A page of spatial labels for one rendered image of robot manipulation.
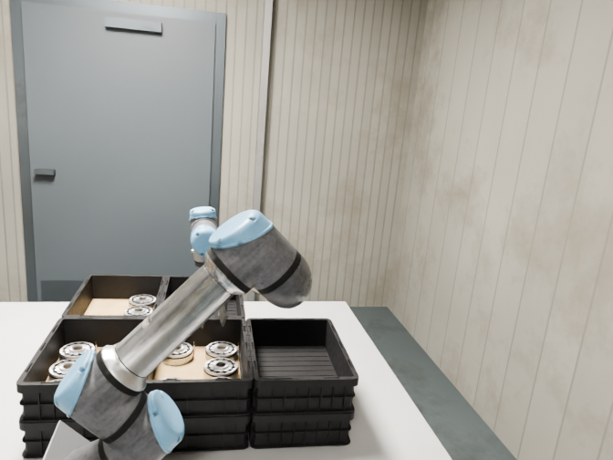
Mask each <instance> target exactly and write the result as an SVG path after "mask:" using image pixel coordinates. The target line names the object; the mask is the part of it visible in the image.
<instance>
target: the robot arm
mask: <svg viewBox="0 0 613 460"><path fill-rule="evenodd" d="M190 223H191V245H192V248H193V249H192V250H191V253H193V258H194V263H195V265H196V266H197V267H199V269H198V270H197V271H196V272H195V273H194V274H193V275H192V276H191V277H190V278H189V279H187V280H186V281H185V282H184V283H183V284H182V285H181V286H180V287H179V288H178V289H177V290H175V291H174V292H173V293H172V294H171V295H170V296H169V297H168V298H167V299H166V300H165V301H164V302H162V303H161V304H160V305H159V306H158V307H157V308H156V309H155V310H154V311H153V312H152V313H151V314H150V315H149V316H148V317H147V318H146V319H145V320H143V321H142V323H141V324H140V325H139V326H137V327H136V328H135V329H134V330H133V331H132V332H131V333H130V334H129V335H128V336H127V337H126V338H124V339H123V340H122V341H121V342H120V343H119V344H118V345H116V346H112V345H107V346H105V347H103V348H102V349H101V350H100V351H99V352H98V353H96V352H95V351H94V350H86V351H85V352H84V353H82V354H81V355H80V357H79V358H78V359H77V360H76V361H75V362H74V364H73V365H72V366H71V368H70V369H69V370H68V372H67V374H66V375H65V377H64V378H63V380H62V381H61V383H60V384H59V385H58V387H57V390H56V393H55V396H54V403H55V405H56V407H57V408H59V409H60V410H61V411H62V412H63V413H65V414H66V415H67V417H68V418H69V417H70V418H72V419H73V420H74V421H76V422H77V423H79V424H80V425H82V426H83V427H84V428H86V429H87V430H89V431H90V432H91V433H93V434H94V435H96V436H97V437H98V438H99V439H97V440H95V441H93V442H90V443H88V444H85V445H83V446H80V447H78V448H76V449H75V450H73V451H72V452H71V453H70V454H69V455H68V456H66V457H65V458H64V460H161V459H162V458H163V457H164V456H165V455H166V454H169V453H170V452H171V451H172V449H173V448H174V447H175V446H176V445H177V444H178V443H179V442H180V441H181V440H182V438H183V436H184V422H183V419H182V415H181V413H180V411H179V409H178V407H177V406H176V404H175V403H174V401H173V400H172V399H171V397H170V396H169V395H167V394H166V393H165V392H163V391H159V390H155V391H152V392H150V393H149V394H147V393H146V392H144V391H143V390H144V389H145V388H146V385H147V376H148V375H149V374H150V373H151V372H152V371H153V370H154V369H156V368H157V367H158V366H159V365H160V364H161V363H162V362H163V361H164V360H165V359H166V358H167V357H168V356H170V355H171V354H172V353H173V352H174V351H175V350H176V349H177V348H178V347H179V346H180V345H181V344H182V343H184V342H185V341H186V340H187V339H188V338H189V337H190V336H191V335H192V334H193V333H194V332H195V331H196V330H197V329H198V328H200V327H201V328H202V329H203V327H204V322H205V321H206V320H207V319H208V318H209V317H211V316H212V315H213V314H214V313H215V312H216V311H217V310H219V317H220V323H221V325H222V327H223V325H224V323H225V321H226V314H227V306H228V300H229V299H230V298H231V297H232V296H233V295H236V294H241V295H245V294H246V293H247V292H249V291H250V290H253V291H254V292H257V293H259V294H261V295H262V296H263V297H264V298H265V299H266V300H267V301H268V302H269V303H271V304H273V305H275V306H277V307H279V308H295V307H297V306H299V305H300V304H302V303H303V302H304V301H305V300H306V299H307V297H308V295H309V293H310V291H311V288H312V274H311V270H310V267H309V265H308V263H307V261H306V260H305V259H304V257H303V256H302V255H301V254H300V253H299V252H298V251H297V250H296V249H295V248H294V247H293V246H292V245H291V244H290V243H289V242H288V240H287V239H286V238H285V237H284V236H283V235H282V234H281V233H280V232H279V231H278V230H277V229H276V228H275V226H274V224H273V223H272V222H271V221H269V220H268V219H267V218H266V217H265V216H264V215H263V214H262V213H260V212H259V211H257V210H247V211H244V212H241V213H240V214H237V215H235V216H234V217H232V218H231V219H229V220H228V221H226V222H225V223H223V224H222V225H221V226H220V227H217V217H216V212H215V209H214V208H212V207H209V206H202V207H196V208H193V209H192V210H191V211H190Z"/></svg>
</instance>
